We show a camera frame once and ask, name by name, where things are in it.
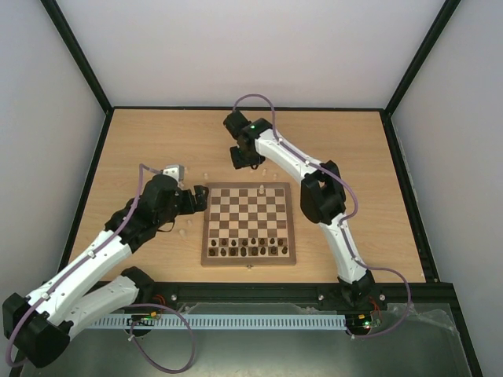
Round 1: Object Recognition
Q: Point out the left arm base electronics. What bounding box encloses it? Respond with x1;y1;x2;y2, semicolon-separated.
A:
127;306;163;337

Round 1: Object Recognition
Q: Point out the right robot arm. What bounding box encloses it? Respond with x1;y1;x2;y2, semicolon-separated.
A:
223;110;381;309

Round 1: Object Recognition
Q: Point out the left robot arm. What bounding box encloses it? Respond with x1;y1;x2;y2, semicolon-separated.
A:
2;174;209;368

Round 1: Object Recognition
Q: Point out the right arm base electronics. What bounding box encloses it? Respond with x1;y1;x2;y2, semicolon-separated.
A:
345;298;387;338

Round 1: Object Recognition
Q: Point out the wooden chess board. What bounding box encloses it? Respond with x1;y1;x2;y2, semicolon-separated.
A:
201;182;296;266

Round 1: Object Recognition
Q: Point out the dark pieces back row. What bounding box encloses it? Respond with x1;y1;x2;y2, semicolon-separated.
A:
208;237;288;247

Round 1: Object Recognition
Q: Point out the dark pieces row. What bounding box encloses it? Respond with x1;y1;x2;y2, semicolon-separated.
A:
207;247;290;258
208;237;288;247

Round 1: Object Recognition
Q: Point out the dark pieces front row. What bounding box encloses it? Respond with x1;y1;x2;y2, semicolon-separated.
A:
207;247;290;258

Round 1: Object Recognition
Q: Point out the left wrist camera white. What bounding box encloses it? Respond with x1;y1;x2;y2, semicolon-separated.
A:
162;164;185;187

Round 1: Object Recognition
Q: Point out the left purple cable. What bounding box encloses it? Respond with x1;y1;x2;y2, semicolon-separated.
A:
6;163;199;372

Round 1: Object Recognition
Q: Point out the black aluminium frame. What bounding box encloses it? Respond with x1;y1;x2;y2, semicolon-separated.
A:
42;1;482;376

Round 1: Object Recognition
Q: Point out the grey slotted cable duct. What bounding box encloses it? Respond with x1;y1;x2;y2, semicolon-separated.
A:
86;313;347;331

